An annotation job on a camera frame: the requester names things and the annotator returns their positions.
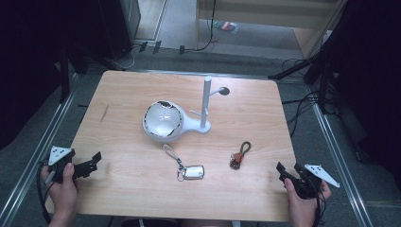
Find white key holder with bowl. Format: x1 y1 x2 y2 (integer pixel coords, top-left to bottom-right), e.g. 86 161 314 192
142 75 231 144

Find person's right hand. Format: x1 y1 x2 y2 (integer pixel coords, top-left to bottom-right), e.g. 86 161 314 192
283 178 333 225

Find silver key fob with strap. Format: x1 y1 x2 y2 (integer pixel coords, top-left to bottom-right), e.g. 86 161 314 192
162 143 205 183

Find green orange cord keychain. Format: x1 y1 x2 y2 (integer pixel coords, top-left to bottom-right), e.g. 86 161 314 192
229 140 253 171

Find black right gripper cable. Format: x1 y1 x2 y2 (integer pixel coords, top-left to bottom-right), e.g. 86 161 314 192
311 185 327 227

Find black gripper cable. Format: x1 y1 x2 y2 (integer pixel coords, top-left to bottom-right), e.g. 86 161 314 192
311 185 327 227
36 160 53 225

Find black floor cables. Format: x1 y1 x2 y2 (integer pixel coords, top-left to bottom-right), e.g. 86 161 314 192
281 58 329 138

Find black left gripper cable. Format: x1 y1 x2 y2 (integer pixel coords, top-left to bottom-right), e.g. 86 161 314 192
36 160 53 225

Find aluminium floor rail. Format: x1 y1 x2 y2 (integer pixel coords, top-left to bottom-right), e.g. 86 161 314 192
0 73 80 227
310 99 375 227

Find black hanging cable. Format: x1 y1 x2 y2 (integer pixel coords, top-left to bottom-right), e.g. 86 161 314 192
194 0 219 52

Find dark cabinet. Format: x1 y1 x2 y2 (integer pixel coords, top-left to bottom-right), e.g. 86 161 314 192
94 0 142 61

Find white floor cable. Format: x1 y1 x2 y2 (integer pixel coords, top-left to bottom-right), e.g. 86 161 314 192
112 45 141 71

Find black stand leg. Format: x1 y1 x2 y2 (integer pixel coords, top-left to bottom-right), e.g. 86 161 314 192
268 46 332 80

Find colourful packet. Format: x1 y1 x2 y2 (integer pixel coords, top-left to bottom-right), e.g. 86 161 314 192
213 20 241 35

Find light wooden furniture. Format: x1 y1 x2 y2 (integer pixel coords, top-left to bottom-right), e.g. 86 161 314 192
194 0 348 61

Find black metal stand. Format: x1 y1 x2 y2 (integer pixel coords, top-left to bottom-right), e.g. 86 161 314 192
58 44 72 104

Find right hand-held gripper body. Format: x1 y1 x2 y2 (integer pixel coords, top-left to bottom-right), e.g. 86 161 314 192
293 162 341 201

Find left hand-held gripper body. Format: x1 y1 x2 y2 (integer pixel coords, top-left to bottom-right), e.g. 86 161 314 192
46 145 77 184

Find person's left hand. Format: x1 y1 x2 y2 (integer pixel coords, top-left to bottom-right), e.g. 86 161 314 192
41 163 79 219

